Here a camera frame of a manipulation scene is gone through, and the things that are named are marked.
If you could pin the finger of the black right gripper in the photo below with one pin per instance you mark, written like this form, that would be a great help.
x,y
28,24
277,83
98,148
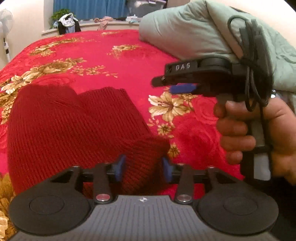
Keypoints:
x,y
169,80
182,88

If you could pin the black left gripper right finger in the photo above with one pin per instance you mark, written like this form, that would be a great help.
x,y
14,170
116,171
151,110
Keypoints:
x,y
224,203

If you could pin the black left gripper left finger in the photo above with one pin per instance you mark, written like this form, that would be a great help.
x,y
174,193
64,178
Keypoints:
x,y
64,201

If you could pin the dark red knit sweater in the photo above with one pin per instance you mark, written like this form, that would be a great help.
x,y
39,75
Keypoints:
x,y
52,128

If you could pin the black chair with clothes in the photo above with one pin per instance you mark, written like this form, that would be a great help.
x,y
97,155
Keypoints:
x,y
67,24

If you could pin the person's right hand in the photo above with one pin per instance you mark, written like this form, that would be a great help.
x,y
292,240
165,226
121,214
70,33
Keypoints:
x,y
279,122

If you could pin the red floral bed blanket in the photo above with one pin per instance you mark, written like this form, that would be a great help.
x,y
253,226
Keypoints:
x,y
95,60

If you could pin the grey plastic storage box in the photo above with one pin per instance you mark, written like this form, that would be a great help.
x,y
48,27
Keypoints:
x,y
142,8

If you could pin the pink cloth on sill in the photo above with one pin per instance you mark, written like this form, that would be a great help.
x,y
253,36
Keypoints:
x,y
103,22

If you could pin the blue window curtain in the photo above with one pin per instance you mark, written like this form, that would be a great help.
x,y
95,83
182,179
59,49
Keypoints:
x,y
90,9

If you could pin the green potted plant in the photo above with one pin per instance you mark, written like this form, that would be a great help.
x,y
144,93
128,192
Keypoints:
x,y
58,14

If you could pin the white standing fan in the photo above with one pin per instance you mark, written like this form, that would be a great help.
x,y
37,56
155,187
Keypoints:
x,y
7,22

